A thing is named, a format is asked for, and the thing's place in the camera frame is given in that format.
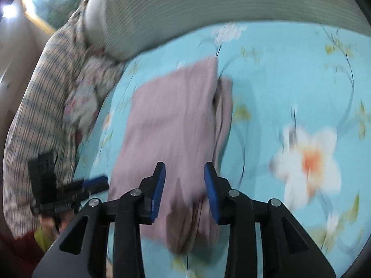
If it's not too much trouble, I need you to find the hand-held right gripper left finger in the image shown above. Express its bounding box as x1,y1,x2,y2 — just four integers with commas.
31,162,166,278

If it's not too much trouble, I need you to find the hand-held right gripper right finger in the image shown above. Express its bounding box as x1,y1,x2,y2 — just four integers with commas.
204,162,337,278

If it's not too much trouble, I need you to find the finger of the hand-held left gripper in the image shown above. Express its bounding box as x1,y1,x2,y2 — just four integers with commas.
62,175,110,201

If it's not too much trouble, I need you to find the pink long-sleeve top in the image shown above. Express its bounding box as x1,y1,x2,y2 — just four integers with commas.
107,56,234,256

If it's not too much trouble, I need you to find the plaid blanket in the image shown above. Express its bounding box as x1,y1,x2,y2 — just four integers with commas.
2,0,95,238

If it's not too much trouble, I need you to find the pink floral cloth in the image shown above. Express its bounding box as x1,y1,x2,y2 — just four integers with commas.
63,54,126,141

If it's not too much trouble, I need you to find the blue floral bedsheet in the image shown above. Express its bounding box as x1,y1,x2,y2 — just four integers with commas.
76,20,371,278

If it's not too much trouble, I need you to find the gold framed picture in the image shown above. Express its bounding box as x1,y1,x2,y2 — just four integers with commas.
20,0,97,33

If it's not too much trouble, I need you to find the green striped pillow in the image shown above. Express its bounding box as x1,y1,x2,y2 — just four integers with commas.
83,0,369,62

